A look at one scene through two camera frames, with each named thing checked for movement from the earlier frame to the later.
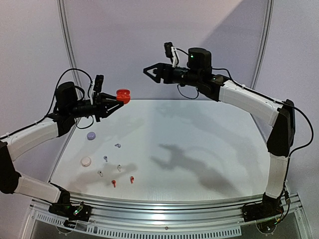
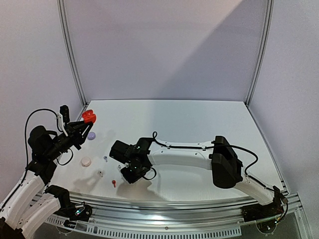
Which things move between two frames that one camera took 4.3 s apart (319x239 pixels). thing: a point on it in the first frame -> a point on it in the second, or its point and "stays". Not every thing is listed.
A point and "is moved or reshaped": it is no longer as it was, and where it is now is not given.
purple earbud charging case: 90,136 stays
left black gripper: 99,105 -> 75,133
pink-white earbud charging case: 85,161 stays
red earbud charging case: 123,95 is moved or reshaped
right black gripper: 164,73 -> 133,175
